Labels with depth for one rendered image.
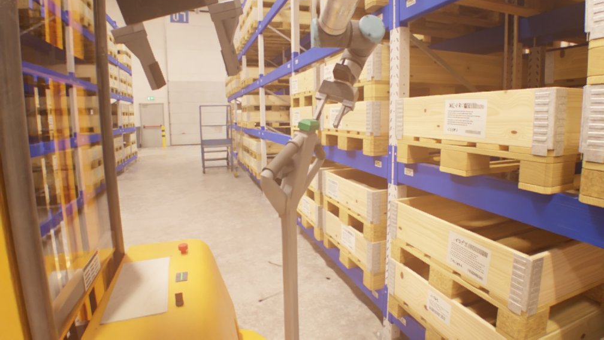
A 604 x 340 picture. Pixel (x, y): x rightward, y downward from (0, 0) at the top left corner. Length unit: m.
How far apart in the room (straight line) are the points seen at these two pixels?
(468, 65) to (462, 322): 1.65
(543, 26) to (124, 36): 2.36
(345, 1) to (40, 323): 0.99
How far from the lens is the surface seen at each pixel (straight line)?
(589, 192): 1.16
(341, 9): 0.89
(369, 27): 1.04
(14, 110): 0.75
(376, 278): 2.20
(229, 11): 0.46
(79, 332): 1.53
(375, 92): 1.93
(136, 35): 0.53
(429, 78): 2.20
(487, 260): 1.39
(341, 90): 1.07
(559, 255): 1.41
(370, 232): 2.05
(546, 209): 1.28
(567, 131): 1.26
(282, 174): 0.87
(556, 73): 2.63
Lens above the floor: 1.44
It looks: 7 degrees down
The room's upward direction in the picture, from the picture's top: 1 degrees counter-clockwise
